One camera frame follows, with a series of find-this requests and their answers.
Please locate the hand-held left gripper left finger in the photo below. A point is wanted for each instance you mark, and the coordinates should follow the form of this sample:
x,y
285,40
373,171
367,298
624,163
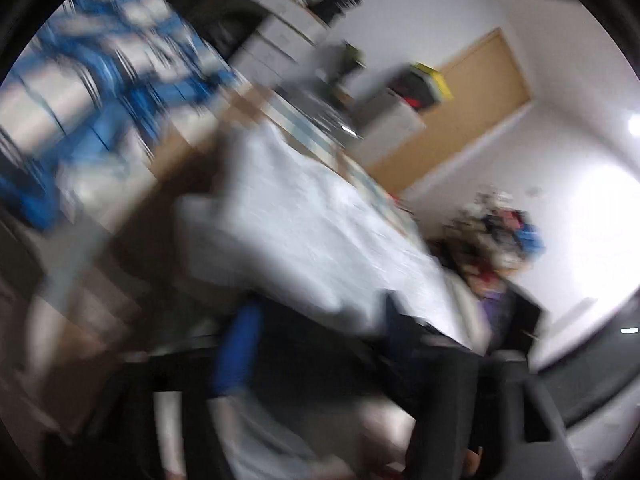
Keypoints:
x,y
235,350

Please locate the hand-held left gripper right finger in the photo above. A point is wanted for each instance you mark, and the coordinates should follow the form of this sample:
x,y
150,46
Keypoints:
x,y
435,365

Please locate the light grey hoodie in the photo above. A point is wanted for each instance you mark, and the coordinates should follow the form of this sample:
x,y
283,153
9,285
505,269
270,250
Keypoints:
x,y
310,230

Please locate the purple bag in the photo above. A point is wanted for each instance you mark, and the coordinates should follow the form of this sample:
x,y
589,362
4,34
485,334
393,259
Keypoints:
x,y
492,307

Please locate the group of assorted shoes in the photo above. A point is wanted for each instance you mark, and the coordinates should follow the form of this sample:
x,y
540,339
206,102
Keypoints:
x,y
500,225

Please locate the blue plastic bag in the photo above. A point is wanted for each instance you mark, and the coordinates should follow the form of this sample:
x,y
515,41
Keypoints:
x,y
530,238

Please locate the white suitcase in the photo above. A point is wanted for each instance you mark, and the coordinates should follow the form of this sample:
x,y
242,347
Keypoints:
x,y
390,120

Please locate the silver suitcase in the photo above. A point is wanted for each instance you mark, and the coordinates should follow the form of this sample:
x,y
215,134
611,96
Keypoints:
x,y
325,110

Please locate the wooden door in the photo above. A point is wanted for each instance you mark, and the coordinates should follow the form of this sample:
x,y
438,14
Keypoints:
x,y
470,100

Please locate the stack of black shoe boxes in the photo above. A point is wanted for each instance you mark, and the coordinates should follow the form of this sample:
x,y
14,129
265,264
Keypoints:
x,y
412,90

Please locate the yellow shoe box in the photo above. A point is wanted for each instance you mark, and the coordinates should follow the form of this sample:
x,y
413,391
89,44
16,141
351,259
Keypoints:
x,y
435,80

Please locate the white dressing table with drawers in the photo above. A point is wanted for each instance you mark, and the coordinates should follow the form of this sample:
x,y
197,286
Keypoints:
x,y
270,45

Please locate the blue plaid cloth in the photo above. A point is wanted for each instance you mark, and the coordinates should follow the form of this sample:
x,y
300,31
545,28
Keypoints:
x,y
100,60

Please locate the black box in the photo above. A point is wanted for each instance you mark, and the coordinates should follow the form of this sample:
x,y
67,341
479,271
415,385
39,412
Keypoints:
x,y
337,2

